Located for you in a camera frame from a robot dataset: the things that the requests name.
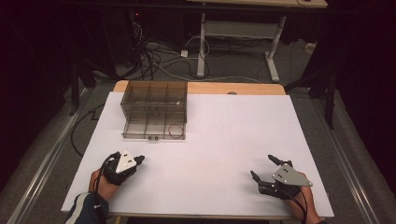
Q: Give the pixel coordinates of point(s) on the white power adapter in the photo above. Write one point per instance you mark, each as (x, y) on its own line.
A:
(184, 53)

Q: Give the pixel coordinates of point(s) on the metal floor rail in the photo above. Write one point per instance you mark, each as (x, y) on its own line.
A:
(348, 174)
(46, 161)

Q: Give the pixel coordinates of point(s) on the person's right hand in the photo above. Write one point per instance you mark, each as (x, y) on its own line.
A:
(308, 205)

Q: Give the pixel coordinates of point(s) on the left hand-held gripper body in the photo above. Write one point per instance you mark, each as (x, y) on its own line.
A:
(124, 163)

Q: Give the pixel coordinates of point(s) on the person's left hand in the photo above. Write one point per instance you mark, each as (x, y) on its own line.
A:
(104, 188)

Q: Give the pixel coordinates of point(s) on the white desk frame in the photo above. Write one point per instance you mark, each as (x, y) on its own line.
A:
(239, 29)

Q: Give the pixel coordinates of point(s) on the small white box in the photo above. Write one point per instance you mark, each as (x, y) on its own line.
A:
(310, 47)

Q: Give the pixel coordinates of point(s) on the black metal stand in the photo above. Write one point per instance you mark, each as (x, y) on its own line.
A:
(330, 105)
(74, 93)

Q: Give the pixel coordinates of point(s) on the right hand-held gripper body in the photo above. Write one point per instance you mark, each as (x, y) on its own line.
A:
(289, 177)

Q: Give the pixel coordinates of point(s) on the wooden table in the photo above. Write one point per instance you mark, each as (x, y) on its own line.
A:
(249, 88)

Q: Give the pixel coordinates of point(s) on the white table cover board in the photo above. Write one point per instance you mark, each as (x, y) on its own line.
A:
(218, 149)

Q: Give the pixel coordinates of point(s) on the smoky clear drawer cabinet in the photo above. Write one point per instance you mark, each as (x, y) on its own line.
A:
(155, 90)

